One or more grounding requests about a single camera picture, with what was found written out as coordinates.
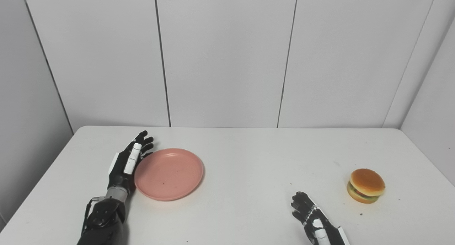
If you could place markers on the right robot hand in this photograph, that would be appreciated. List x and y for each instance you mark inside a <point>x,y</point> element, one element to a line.
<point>314,220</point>

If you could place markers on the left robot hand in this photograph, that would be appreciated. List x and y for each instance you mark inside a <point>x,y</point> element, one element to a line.
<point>129,159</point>

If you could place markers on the pink plate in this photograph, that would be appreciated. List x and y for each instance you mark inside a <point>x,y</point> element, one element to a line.
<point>169,174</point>

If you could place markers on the toy hamburger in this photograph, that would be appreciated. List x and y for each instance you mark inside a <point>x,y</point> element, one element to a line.
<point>366,185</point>

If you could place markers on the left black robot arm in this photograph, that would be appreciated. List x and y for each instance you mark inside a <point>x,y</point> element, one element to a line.
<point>105,220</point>

